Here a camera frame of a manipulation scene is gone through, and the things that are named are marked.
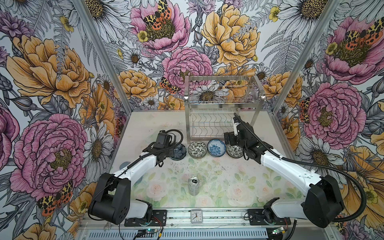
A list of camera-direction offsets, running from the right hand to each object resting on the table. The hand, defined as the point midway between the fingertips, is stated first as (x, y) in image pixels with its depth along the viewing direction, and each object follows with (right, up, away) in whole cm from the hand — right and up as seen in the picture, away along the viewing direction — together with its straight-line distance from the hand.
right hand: (233, 136), depth 85 cm
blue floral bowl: (-8, -8, +12) cm, 16 cm away
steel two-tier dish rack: (-8, +24, +38) cm, 46 cm away
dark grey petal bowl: (-31, -11, +11) cm, 35 cm away
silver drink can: (-22, -22, -13) cm, 34 cm away
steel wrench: (-63, -41, -12) cm, 76 cm away
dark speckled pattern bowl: (+4, -11, +11) cm, 16 cm away
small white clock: (-20, -38, -11) cm, 45 cm away
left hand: (-38, -11, +5) cm, 40 cm away
